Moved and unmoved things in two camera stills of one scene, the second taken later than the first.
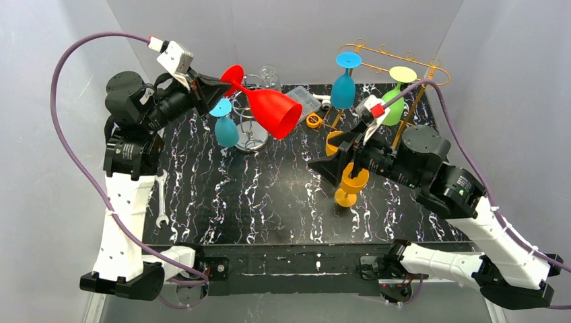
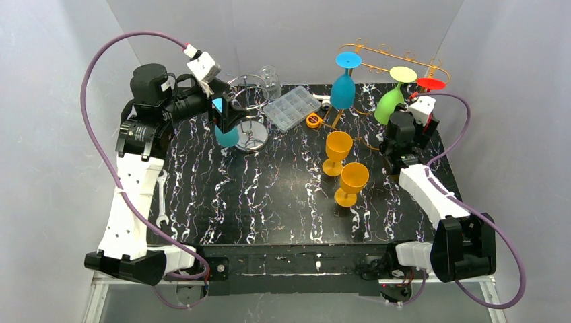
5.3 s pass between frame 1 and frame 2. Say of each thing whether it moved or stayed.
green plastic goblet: stayed
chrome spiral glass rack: stayed
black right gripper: moved
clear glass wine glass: stayed
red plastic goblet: moved
